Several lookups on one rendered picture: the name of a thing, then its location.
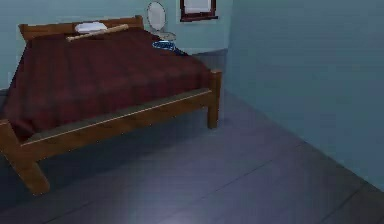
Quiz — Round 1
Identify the blue patterned cloth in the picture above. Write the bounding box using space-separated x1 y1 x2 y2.
152 40 188 56

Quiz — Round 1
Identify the wooden bed with red blanket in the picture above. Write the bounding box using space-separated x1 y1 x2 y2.
0 14 223 196

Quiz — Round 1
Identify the dark red framed window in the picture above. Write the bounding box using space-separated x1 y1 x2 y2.
179 0 219 23

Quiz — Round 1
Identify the wooden baseball bat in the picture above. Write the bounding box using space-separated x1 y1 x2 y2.
65 23 130 43

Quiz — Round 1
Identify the white pillow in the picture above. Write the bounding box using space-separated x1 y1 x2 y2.
74 21 109 34

